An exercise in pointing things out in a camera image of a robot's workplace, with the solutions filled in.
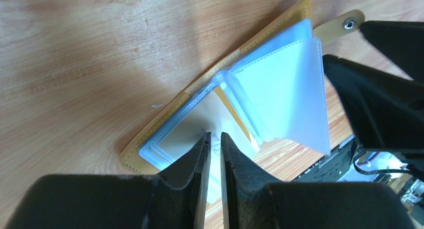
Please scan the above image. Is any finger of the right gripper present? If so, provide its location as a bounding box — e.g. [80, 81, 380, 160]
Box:
[359, 20, 424, 82]
[322, 54, 424, 154]

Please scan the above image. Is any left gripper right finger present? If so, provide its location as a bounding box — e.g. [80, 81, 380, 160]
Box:
[220, 132, 414, 229]

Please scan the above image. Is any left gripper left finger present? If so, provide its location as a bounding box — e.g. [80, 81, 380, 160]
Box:
[6, 132, 211, 229]

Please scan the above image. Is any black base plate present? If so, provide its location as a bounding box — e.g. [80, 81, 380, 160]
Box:
[292, 134, 357, 183]

